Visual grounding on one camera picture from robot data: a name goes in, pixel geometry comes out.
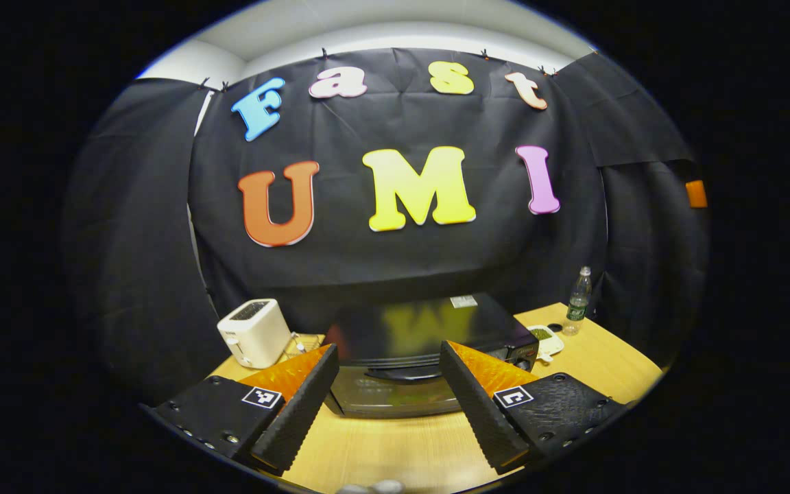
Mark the wire basket holder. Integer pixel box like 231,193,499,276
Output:
284,332,324,361

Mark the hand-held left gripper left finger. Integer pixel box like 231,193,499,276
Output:
152,343,341,476

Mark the white divided seasoning dish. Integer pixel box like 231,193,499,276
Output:
527,325,565,362

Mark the white toaster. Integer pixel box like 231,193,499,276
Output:
217,298,293,369

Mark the black electric oven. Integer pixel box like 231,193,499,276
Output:
323,294,540,419

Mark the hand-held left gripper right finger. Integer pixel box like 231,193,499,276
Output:
440,340,625,474

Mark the clear plastic water bottle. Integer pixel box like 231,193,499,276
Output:
562,266,593,336

